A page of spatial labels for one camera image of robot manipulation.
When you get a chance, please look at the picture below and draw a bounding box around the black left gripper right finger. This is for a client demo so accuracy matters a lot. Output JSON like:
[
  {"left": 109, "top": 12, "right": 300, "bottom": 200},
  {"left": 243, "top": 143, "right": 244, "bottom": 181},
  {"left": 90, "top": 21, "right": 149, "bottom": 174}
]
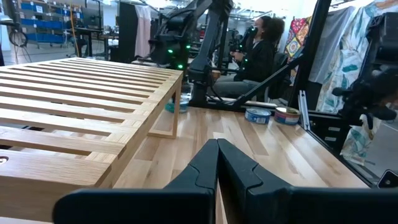
[{"left": 217, "top": 138, "right": 398, "bottom": 224}]

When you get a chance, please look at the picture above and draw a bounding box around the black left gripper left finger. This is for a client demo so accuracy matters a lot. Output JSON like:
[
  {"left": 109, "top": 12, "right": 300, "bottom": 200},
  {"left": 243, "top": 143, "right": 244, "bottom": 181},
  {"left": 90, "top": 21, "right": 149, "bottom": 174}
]
[{"left": 52, "top": 138, "right": 220, "bottom": 224}]

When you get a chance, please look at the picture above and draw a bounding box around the teal-labelled tin can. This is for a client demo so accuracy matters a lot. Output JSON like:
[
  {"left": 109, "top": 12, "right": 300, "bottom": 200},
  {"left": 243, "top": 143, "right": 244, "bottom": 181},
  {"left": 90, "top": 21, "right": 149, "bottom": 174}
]
[{"left": 164, "top": 98, "right": 190, "bottom": 114}]

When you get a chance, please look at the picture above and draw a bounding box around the gold-lidded pink-blue can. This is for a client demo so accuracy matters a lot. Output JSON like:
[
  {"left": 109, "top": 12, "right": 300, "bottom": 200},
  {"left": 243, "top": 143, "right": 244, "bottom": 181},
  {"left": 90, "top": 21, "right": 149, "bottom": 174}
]
[{"left": 274, "top": 106, "right": 301, "bottom": 126}]

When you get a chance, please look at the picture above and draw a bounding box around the blue-labelled tin can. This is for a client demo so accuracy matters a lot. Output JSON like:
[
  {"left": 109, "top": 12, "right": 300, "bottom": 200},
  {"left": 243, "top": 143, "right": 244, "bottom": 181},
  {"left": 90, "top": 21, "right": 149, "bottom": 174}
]
[{"left": 244, "top": 107, "right": 272, "bottom": 125}]

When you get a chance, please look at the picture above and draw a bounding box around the wooden slatted shelf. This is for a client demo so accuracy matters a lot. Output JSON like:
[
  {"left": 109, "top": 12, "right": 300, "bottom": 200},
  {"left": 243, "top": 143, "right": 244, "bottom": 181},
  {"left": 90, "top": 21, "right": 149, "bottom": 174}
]
[{"left": 0, "top": 57, "right": 184, "bottom": 223}]

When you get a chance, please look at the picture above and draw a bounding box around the pale pink hanging cloth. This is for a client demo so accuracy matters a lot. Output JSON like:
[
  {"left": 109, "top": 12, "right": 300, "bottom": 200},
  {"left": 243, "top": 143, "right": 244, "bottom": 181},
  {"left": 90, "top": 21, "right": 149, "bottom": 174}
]
[{"left": 134, "top": 4, "right": 152, "bottom": 58}]

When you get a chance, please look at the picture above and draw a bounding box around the black partition panel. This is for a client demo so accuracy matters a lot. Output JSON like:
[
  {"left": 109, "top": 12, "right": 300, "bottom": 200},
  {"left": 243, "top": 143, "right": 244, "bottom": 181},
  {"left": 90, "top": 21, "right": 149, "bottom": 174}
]
[{"left": 118, "top": 1, "right": 139, "bottom": 64}]

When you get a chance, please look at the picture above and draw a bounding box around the black workshop desk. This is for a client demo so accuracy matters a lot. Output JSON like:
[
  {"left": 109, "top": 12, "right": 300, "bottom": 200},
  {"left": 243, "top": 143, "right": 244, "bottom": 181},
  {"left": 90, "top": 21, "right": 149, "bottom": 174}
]
[{"left": 67, "top": 26, "right": 121, "bottom": 62}]

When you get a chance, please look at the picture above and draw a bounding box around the black smartphone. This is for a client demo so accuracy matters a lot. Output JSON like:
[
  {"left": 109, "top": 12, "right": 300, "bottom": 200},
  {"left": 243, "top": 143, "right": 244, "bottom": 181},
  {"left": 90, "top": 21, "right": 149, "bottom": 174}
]
[{"left": 377, "top": 169, "right": 398, "bottom": 189}]

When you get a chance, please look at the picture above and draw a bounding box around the person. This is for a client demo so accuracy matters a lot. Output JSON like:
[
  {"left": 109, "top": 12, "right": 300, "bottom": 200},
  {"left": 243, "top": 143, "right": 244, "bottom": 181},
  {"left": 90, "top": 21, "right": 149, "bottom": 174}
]
[{"left": 213, "top": 15, "right": 292, "bottom": 101}]

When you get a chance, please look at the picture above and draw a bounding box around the silver aluminium bar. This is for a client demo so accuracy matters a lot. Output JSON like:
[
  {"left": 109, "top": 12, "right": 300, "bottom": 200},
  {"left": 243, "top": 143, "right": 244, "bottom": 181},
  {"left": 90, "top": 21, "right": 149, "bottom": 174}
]
[{"left": 297, "top": 90, "right": 312, "bottom": 131}]

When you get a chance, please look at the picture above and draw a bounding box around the blue storage bin rack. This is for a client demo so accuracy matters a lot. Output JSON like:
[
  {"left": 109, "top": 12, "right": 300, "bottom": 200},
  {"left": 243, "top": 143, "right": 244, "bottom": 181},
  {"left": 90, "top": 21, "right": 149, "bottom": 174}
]
[{"left": 17, "top": 0, "right": 85, "bottom": 47}]

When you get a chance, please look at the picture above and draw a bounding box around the colourful patterned quilt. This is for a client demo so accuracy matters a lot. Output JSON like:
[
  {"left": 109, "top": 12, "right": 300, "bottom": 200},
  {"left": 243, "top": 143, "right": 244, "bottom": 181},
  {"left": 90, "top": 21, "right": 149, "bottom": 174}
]
[{"left": 284, "top": 16, "right": 313, "bottom": 85}]

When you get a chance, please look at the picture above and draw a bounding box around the white teal floral cloth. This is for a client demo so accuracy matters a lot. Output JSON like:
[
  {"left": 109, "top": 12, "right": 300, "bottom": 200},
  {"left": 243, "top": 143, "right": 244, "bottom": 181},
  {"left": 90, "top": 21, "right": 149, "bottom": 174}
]
[{"left": 316, "top": 0, "right": 398, "bottom": 166}]

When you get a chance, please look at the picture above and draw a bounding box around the grey hanging cloth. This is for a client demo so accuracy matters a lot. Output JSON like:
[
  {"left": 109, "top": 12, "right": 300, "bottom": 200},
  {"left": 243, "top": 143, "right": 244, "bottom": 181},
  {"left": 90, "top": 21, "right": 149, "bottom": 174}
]
[{"left": 308, "top": 6, "right": 357, "bottom": 85}]

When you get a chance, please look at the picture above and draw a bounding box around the yellow hanging cord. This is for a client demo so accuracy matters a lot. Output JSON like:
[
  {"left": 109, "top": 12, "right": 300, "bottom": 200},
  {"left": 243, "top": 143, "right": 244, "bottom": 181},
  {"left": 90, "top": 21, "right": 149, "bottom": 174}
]
[{"left": 68, "top": 6, "right": 80, "bottom": 58}]

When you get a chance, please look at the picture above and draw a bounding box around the black coiled cable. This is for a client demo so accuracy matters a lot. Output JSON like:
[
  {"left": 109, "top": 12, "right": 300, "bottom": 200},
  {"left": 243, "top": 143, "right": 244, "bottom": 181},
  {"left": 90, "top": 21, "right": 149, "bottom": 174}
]
[{"left": 8, "top": 28, "right": 29, "bottom": 48}]

